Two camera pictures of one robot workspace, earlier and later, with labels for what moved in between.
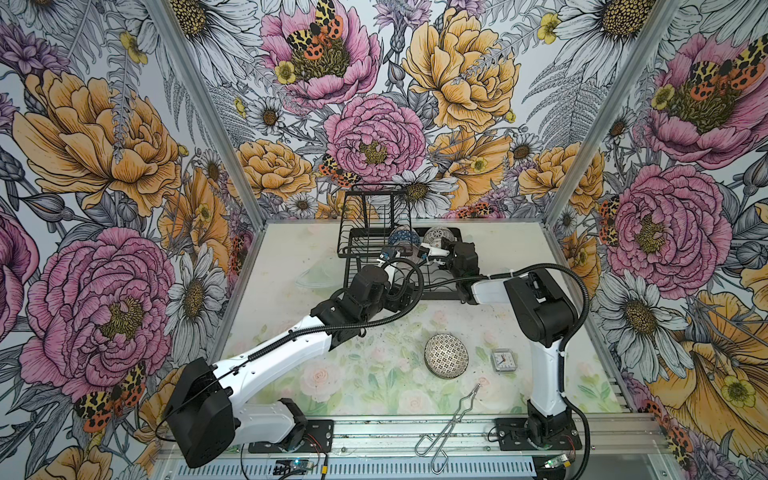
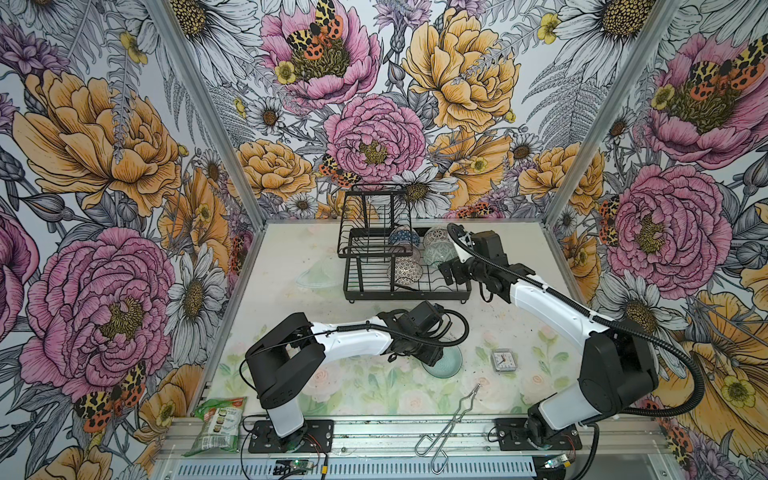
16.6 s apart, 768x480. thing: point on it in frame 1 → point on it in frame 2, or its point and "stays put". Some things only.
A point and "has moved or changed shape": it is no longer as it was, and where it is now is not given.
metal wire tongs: x=442 y=434 stays put
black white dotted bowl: x=446 y=356 has moved or changed shape
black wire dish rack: x=376 y=230 stays put
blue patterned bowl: x=404 y=233 stays put
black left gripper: x=394 y=302 → x=429 y=356
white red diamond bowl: x=433 y=236 stays put
